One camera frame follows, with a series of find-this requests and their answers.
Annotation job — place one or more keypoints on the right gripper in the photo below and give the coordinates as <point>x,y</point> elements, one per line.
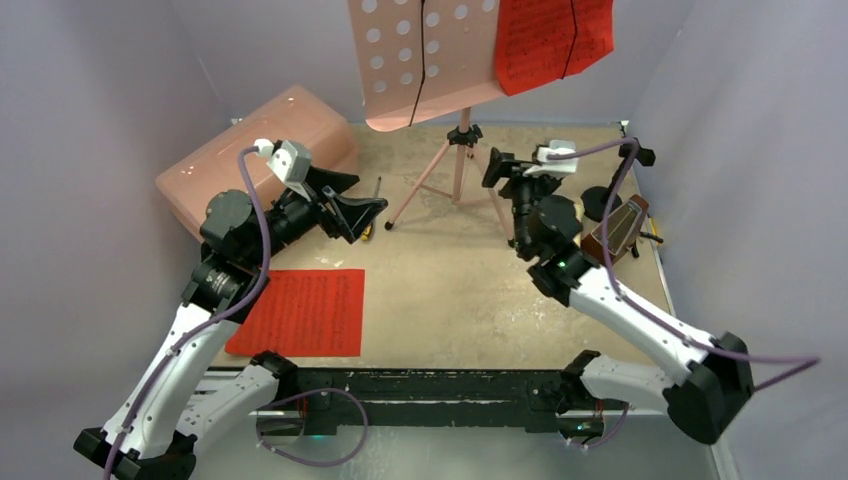
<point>515,171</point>

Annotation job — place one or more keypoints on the red sheet music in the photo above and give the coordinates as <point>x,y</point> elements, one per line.
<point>542,41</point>
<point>305,313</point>

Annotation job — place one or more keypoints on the black microphone stand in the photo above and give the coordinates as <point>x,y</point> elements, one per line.
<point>596,198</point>

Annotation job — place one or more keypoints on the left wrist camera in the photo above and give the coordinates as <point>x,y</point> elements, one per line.
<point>288,160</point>

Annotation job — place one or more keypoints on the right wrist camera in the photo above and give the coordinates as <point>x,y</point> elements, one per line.
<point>547,159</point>

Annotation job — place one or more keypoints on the aluminium frame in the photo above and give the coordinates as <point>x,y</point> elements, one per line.
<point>699,381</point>

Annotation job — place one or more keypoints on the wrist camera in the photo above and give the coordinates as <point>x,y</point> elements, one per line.
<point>547,159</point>
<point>288,160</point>

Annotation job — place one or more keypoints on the yellow black screwdriver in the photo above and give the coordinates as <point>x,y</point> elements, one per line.
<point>368,232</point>

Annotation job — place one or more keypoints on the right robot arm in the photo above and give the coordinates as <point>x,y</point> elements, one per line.
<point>699,380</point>

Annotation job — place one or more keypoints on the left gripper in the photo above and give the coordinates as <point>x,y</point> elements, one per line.
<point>350,215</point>

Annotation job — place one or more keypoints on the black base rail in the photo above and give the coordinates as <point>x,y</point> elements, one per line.
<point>532,400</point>

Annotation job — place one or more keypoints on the cream microphone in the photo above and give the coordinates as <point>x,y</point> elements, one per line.
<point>579,218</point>

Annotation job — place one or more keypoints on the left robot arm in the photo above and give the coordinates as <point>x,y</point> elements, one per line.
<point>212,298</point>

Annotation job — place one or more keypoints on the black pliers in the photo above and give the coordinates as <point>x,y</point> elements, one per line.
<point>644,235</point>

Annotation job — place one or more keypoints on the pink tripod music stand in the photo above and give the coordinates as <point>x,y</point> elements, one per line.
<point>419,60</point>

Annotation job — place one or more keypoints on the brown metronome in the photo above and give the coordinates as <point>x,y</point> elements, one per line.
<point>623,227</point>

